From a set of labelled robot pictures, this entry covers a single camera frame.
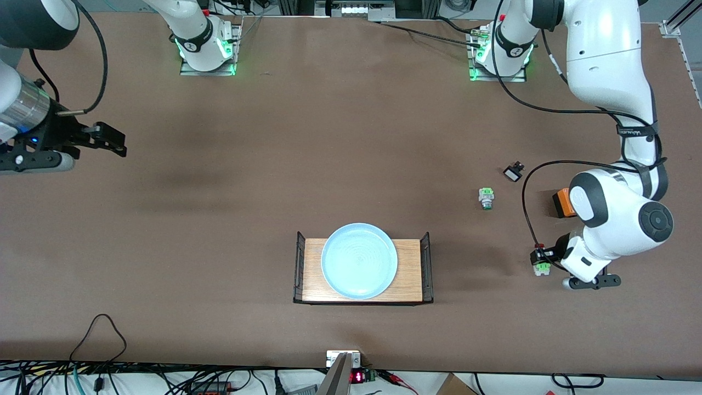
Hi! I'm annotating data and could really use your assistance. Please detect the red push button switch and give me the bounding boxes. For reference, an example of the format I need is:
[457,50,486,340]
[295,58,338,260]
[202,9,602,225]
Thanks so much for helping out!
[531,243,552,277]

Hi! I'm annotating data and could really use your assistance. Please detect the light blue plate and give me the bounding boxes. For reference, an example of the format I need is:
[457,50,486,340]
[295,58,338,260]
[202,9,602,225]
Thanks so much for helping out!
[321,223,398,300]

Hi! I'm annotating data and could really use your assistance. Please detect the brown cardboard piece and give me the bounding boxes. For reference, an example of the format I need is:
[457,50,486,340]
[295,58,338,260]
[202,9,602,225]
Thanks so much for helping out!
[436,373,478,395]

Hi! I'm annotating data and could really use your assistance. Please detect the perforated metal edge strip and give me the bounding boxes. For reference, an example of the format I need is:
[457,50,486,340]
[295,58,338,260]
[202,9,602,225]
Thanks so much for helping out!
[677,36,702,108]

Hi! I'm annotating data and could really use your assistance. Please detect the aluminium corner profile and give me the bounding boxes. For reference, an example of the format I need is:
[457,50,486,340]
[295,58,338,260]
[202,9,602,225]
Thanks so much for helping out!
[661,0,702,38]

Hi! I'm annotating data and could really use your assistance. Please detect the orange button enclosure box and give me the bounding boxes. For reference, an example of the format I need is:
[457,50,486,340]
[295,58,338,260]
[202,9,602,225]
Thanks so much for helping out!
[551,188,576,219]

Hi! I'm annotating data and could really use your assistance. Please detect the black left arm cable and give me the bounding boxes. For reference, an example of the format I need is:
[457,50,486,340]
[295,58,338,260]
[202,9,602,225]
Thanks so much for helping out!
[491,0,667,264]

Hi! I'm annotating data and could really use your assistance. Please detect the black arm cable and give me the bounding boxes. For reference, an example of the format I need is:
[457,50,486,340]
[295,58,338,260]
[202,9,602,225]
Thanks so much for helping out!
[30,0,109,116]
[491,0,667,264]

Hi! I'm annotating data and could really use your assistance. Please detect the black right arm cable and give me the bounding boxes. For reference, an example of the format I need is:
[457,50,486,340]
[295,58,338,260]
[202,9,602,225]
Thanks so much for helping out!
[30,0,109,116]

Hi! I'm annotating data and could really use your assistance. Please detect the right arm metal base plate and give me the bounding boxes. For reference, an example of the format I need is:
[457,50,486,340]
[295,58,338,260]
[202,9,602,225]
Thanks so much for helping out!
[180,22,242,76]

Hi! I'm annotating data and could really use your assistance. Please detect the wooden shelf with wire sides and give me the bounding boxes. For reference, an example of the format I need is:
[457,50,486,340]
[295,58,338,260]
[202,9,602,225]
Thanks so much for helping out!
[293,231,434,306]

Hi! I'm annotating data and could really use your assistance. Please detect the thin black looped cable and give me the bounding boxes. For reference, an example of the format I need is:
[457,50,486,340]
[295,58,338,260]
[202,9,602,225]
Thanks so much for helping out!
[69,314,128,365]

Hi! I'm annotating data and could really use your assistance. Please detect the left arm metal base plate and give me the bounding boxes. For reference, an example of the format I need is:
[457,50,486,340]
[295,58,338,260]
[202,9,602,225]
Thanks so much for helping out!
[469,27,528,83]

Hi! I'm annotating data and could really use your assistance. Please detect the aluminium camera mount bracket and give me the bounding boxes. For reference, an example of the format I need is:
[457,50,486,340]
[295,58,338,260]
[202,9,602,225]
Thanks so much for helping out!
[326,350,361,395]

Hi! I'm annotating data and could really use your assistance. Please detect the black cable to base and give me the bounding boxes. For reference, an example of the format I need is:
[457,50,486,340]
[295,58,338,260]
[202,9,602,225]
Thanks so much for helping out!
[378,16,483,47]

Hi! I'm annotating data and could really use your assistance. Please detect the aluminium frame with light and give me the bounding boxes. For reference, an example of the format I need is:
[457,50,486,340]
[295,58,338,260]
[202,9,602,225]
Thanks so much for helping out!
[277,0,442,22]

